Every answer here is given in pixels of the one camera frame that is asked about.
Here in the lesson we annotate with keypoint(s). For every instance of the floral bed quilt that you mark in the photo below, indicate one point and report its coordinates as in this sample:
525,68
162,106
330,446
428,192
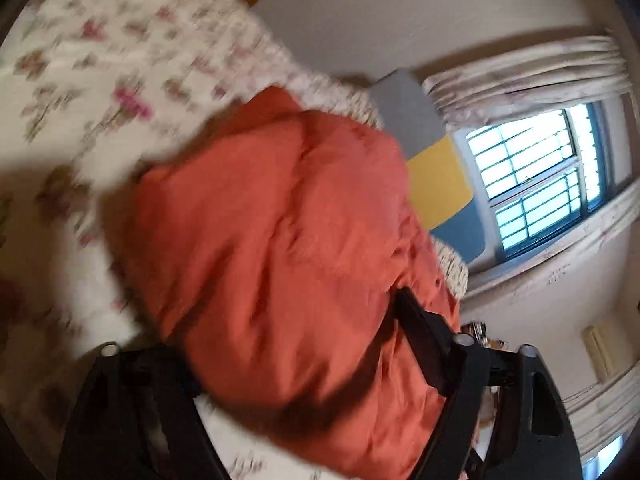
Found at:
125,135

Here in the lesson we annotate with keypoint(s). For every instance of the floral curtain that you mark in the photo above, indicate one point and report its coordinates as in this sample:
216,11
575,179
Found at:
530,70

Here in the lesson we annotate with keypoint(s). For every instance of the white air conditioner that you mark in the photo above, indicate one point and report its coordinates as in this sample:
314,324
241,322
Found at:
600,352

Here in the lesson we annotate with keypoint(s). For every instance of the barred window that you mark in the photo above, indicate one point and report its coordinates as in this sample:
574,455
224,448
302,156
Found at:
535,180

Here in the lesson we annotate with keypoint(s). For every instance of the orange garment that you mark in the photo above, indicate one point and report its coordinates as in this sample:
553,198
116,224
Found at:
295,280

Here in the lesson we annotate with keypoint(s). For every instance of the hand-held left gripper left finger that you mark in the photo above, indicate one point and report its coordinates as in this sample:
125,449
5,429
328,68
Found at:
135,410

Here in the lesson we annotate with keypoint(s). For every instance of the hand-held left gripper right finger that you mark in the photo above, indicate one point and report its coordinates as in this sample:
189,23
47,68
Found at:
425,345

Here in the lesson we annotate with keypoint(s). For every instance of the grey yellow blue headboard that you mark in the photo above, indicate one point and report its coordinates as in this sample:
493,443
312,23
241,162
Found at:
440,170

